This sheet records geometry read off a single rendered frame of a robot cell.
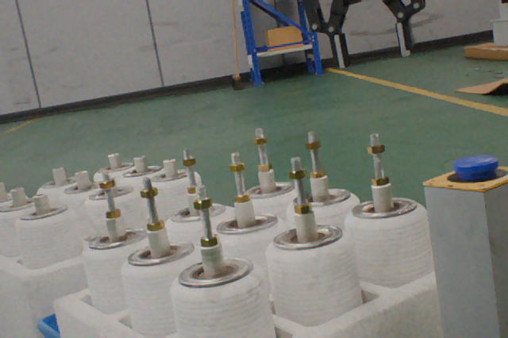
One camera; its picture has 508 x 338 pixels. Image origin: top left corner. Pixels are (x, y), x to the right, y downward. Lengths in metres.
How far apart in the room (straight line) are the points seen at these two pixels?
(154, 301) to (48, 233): 0.40
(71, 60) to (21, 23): 0.57
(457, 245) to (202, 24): 6.56
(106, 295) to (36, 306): 0.25
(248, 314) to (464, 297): 0.20
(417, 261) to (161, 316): 0.29
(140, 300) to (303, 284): 0.18
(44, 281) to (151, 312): 0.36
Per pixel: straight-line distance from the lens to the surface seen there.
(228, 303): 0.69
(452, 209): 0.68
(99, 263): 0.90
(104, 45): 7.24
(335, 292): 0.77
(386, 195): 0.85
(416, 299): 0.81
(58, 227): 1.17
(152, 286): 0.79
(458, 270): 0.70
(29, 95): 7.39
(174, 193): 1.25
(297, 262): 0.75
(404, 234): 0.83
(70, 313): 0.94
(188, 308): 0.70
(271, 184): 1.03
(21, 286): 1.14
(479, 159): 0.69
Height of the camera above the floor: 0.48
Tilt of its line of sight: 11 degrees down
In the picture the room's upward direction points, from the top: 10 degrees counter-clockwise
